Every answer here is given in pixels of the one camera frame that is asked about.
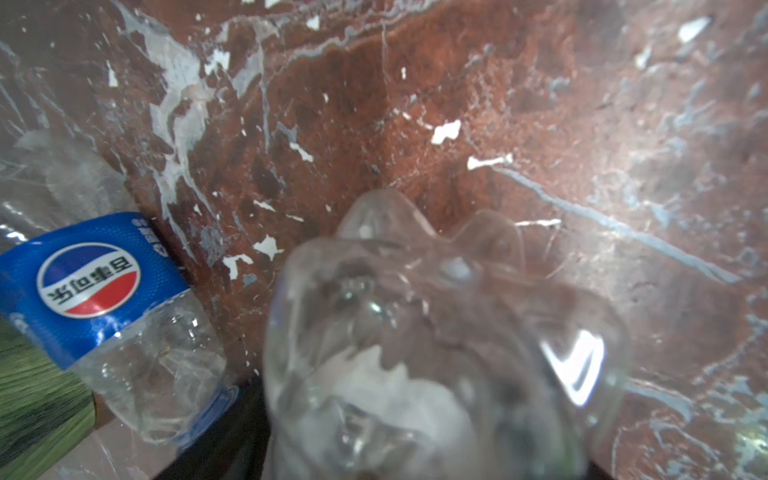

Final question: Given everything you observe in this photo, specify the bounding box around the upright-lying Pepsi bottle blue cap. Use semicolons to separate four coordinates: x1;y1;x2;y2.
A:
1;130;237;448

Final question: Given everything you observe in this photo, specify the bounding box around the green wood-pattern trash bin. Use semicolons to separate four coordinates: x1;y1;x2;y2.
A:
1;319;96;479

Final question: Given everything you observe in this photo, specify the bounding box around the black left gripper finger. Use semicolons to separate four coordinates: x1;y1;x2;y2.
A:
156;377;270;479

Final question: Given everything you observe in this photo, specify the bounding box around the red label bottle yellow cap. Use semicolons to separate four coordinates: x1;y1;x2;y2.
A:
263;190;631;479

